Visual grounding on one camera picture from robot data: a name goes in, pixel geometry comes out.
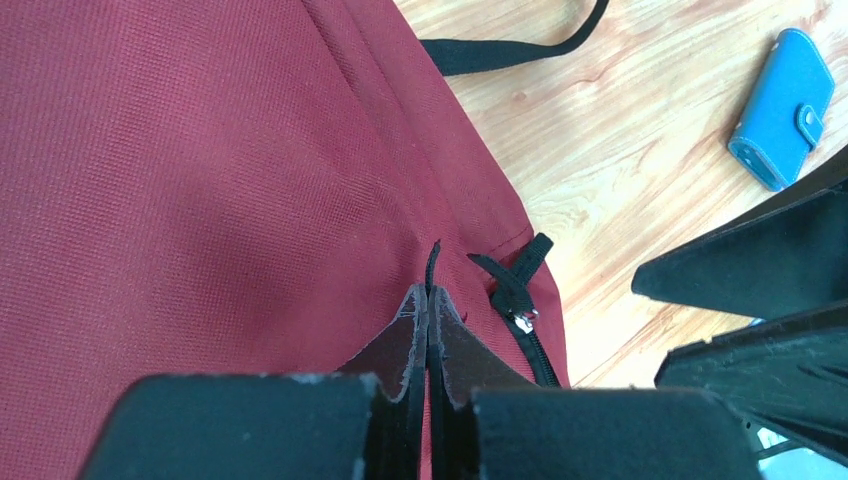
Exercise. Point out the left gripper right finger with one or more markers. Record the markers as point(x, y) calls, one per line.
point(489, 422)

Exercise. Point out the blue wallet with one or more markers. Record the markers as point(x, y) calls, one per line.
point(783, 119)

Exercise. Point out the red backpack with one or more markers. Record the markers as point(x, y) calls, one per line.
point(245, 187)

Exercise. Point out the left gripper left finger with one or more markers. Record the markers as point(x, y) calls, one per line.
point(363, 421)

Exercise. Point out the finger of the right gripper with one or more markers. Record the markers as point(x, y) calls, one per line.
point(785, 256)
point(788, 375)

